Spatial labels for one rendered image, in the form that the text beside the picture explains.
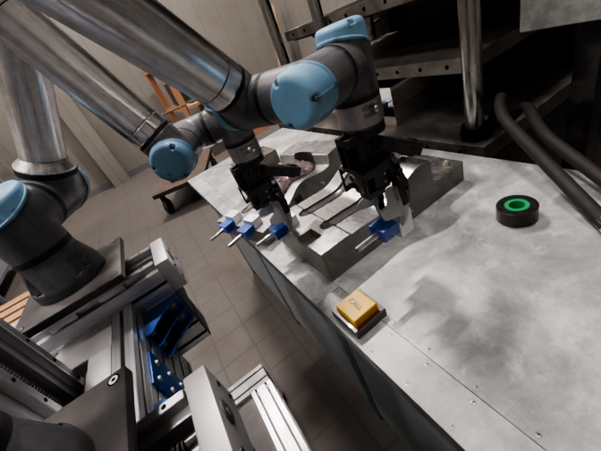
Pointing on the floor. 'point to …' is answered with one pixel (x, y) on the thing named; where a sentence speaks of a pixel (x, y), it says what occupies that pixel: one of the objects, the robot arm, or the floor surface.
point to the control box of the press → (588, 124)
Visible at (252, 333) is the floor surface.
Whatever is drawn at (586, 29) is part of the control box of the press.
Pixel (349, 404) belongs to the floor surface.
